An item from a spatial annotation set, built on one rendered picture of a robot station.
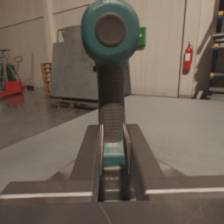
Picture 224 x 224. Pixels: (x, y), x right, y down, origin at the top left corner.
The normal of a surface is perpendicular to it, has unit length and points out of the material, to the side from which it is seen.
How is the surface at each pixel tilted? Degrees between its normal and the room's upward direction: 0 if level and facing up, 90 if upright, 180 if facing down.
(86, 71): 78
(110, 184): 90
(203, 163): 0
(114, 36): 90
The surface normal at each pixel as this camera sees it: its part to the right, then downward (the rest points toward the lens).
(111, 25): 0.02, 0.26
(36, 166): -0.02, -0.96
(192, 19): -0.51, 0.23
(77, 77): -0.46, 0.04
